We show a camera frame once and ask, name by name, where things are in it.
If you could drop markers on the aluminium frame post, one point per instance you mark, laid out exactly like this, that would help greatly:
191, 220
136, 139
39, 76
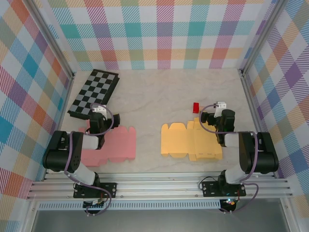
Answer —
262, 36
51, 36

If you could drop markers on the aluminium mounting rail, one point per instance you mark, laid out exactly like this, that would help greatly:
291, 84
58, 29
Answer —
157, 186

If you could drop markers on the aluminium side rail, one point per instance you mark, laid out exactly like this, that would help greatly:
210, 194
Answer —
64, 104
246, 84

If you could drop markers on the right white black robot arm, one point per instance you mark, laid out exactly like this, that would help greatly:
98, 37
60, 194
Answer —
265, 157

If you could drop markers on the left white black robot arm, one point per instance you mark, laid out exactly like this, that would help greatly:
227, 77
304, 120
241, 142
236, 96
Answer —
55, 157

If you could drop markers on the red block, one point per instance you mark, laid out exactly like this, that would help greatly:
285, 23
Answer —
196, 108

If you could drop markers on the pink paper box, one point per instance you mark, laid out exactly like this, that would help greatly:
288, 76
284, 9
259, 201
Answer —
120, 145

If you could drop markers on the grey metal panel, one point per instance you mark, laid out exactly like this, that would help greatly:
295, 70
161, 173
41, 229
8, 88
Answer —
157, 222

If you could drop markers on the black grey chessboard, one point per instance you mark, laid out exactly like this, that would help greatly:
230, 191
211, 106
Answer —
96, 89

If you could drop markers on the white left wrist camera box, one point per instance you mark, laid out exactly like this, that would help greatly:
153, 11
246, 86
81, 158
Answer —
100, 110

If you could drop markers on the orange paper box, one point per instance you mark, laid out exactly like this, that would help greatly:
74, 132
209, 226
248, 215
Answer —
178, 142

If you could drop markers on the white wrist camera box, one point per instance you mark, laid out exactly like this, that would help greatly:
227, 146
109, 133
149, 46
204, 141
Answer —
100, 110
220, 106

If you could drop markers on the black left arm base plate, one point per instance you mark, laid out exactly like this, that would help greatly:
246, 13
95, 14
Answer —
109, 189

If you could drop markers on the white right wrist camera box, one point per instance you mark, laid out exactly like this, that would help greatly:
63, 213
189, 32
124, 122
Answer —
220, 106

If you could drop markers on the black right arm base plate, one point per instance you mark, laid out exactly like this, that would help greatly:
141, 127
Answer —
210, 189

